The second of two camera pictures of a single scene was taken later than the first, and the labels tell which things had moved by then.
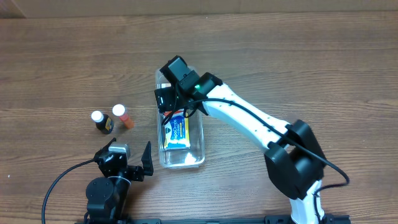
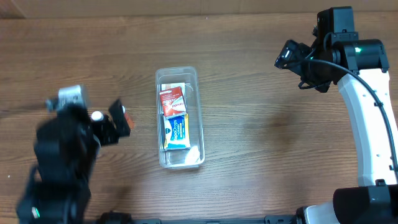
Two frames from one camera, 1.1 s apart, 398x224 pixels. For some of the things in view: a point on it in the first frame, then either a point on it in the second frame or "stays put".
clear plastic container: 193,157 stays put
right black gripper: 166,99 → 311,69
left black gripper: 125,168 → 101,131
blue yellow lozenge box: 176,134 stays put
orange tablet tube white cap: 119,110 stays put
